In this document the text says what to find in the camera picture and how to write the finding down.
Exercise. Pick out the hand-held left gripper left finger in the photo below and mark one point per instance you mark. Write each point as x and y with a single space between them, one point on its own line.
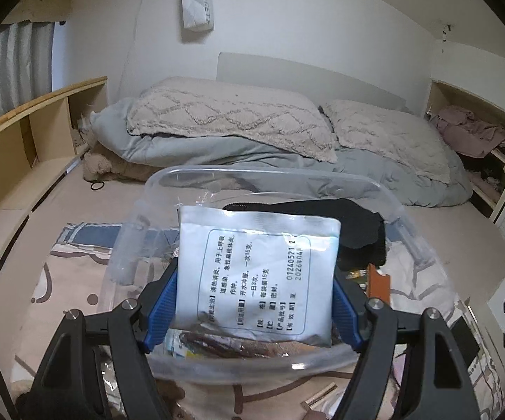
160 310

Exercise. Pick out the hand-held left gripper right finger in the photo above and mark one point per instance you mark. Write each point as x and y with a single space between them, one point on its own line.
346 315

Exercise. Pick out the clear plastic storage box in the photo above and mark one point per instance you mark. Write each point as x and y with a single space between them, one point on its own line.
322 358

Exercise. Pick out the black eye mask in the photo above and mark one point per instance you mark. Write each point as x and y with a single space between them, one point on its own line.
348 223

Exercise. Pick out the black flat pad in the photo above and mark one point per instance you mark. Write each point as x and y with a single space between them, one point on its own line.
466 341

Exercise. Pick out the beige bed sheet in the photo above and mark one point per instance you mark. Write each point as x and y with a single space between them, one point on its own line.
51 210

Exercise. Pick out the beige fuzzy blanket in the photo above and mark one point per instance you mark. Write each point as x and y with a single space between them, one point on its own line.
116 166

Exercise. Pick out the grey duvet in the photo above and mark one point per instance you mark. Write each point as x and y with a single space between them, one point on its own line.
235 153

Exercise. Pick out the beige textured pillow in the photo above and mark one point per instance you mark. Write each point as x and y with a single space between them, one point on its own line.
388 135
217 113

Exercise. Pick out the pink clothes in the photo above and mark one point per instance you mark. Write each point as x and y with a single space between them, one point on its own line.
466 131

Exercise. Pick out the wooden shelf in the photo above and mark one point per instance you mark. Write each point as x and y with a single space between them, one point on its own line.
25 131

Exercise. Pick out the grey curtain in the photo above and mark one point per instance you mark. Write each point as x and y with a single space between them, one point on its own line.
11 70

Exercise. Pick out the white hanging bag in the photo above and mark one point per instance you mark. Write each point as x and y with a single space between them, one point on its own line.
197 4

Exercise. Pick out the beige printed valance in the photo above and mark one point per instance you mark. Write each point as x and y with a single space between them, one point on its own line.
42 2

